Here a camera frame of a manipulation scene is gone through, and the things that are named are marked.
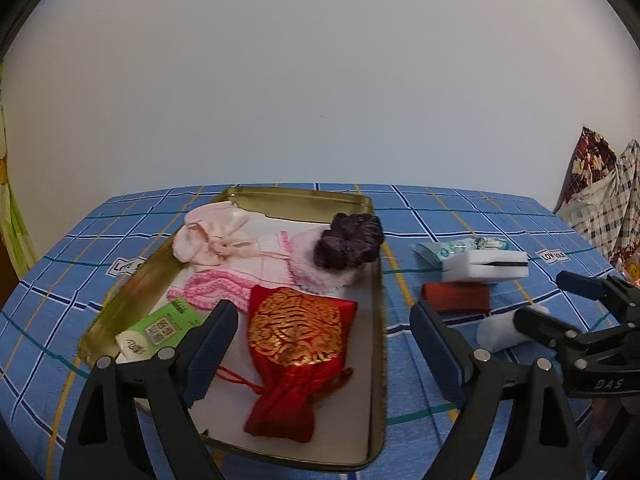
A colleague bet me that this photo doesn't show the pink knitted baby clothes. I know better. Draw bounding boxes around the pink knitted baby clothes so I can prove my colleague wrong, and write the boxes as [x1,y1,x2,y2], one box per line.
[166,226,360,312]

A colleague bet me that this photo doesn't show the green yellow hanging cloth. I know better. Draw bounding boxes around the green yellow hanging cloth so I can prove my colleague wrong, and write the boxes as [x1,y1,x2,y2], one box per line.
[0,62,39,281]

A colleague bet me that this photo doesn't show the dark red wallet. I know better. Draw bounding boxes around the dark red wallet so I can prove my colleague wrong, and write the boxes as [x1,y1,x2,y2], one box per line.
[421,282,490,314]

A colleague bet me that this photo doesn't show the cotton swab packet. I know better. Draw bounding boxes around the cotton swab packet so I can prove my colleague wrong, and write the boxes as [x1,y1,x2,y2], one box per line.
[412,236,510,268]

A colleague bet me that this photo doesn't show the white sock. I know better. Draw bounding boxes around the white sock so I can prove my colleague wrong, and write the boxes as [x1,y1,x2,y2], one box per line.
[476,310,532,353]

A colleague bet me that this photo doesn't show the white foam sponge block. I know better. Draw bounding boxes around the white foam sponge block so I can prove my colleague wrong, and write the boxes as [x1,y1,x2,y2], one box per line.
[442,249,529,284]

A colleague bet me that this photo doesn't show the red gold embroidered pouch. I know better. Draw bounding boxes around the red gold embroidered pouch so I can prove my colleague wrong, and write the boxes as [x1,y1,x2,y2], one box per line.
[217,285,358,443]

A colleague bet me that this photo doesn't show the green tissue pack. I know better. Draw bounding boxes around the green tissue pack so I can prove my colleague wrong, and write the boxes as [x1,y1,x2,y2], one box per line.
[115,298,203,362]

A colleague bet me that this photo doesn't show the patterned quilt pile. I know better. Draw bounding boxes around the patterned quilt pile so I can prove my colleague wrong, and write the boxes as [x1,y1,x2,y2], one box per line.
[555,127,639,285]

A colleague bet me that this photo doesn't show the dark purple scrunchie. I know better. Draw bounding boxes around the dark purple scrunchie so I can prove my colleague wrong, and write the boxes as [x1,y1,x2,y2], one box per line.
[314,212,384,271]

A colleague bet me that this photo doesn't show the light pink drawstring pouch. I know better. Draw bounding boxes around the light pink drawstring pouch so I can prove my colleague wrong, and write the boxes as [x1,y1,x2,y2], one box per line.
[172,202,290,269]

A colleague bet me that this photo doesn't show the blue plaid bed sheet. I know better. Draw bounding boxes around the blue plaid bed sheet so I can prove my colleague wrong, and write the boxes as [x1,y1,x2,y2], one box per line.
[1,184,615,479]

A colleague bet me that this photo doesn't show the gold metal tin tray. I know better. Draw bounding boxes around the gold metal tin tray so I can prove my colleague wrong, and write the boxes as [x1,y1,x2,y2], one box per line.
[77,185,388,474]

